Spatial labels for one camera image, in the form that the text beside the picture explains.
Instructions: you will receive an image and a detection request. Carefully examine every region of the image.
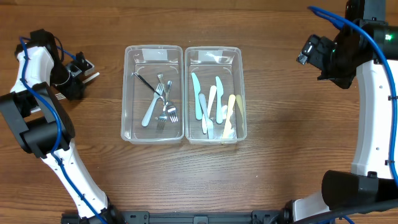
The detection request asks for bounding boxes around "white plastic fork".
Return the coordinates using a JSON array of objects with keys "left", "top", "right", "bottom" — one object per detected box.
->
[
  {"left": 55, "top": 72, "right": 100, "bottom": 100},
  {"left": 141, "top": 82, "right": 164, "bottom": 127}
]

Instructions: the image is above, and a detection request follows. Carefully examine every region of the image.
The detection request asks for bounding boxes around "metal fork dark handle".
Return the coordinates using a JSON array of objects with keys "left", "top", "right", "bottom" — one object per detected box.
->
[{"left": 133, "top": 72, "right": 166, "bottom": 104}]

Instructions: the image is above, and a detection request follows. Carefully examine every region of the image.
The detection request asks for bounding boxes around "white plastic knife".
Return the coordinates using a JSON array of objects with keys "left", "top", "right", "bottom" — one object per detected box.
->
[{"left": 202, "top": 85, "right": 216, "bottom": 134}]

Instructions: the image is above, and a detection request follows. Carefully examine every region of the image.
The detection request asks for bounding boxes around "cream plastic knife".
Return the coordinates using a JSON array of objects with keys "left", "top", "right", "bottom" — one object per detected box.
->
[{"left": 222, "top": 95, "right": 236, "bottom": 139}]

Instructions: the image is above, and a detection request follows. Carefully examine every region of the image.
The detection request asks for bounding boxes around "light blue plastic knife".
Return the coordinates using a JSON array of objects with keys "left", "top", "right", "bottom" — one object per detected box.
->
[{"left": 191, "top": 72, "right": 203, "bottom": 120}]

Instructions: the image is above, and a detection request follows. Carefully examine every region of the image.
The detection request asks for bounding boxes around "pale blue plastic knife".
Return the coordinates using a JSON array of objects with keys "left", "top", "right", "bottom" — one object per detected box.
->
[{"left": 198, "top": 93, "right": 214, "bottom": 139}]

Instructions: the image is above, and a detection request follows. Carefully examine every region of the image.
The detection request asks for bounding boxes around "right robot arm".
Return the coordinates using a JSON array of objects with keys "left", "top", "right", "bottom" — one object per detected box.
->
[{"left": 278, "top": 1, "right": 397, "bottom": 223}]

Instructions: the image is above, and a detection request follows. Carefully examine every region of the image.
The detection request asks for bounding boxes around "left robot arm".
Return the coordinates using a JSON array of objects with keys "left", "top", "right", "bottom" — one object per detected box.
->
[{"left": 1, "top": 29, "right": 125, "bottom": 223}]

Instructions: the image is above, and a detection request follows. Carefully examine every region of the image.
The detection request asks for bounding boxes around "left clear plastic container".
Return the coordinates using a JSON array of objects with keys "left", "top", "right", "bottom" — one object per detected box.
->
[{"left": 121, "top": 45, "right": 184, "bottom": 144}]

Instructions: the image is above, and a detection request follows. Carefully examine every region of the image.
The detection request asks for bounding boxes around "clear plastic container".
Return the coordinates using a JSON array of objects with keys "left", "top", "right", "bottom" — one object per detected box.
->
[
  {"left": 184, "top": 46, "right": 248, "bottom": 144},
  {"left": 121, "top": 45, "right": 184, "bottom": 144}
]

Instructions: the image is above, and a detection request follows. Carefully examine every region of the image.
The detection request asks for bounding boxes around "right clear plastic container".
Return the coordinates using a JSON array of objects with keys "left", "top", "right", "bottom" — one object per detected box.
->
[{"left": 184, "top": 46, "right": 248, "bottom": 144}]

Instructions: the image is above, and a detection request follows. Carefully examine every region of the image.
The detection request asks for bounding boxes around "left blue cable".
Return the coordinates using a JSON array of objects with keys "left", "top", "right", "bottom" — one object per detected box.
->
[{"left": 18, "top": 36, "right": 106, "bottom": 224}]

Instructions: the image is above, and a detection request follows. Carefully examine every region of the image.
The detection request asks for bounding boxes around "blue cable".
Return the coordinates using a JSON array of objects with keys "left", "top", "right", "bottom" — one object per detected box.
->
[
  {"left": 18, "top": 36, "right": 106, "bottom": 224},
  {"left": 307, "top": 5, "right": 398, "bottom": 224}
]

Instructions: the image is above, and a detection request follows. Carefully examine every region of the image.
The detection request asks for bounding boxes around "right blue cable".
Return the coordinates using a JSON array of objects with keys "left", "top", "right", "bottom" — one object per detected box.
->
[{"left": 307, "top": 5, "right": 398, "bottom": 224}]

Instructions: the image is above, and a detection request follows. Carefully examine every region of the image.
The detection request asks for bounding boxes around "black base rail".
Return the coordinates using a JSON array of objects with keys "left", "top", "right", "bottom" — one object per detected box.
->
[{"left": 60, "top": 210, "right": 287, "bottom": 224}]

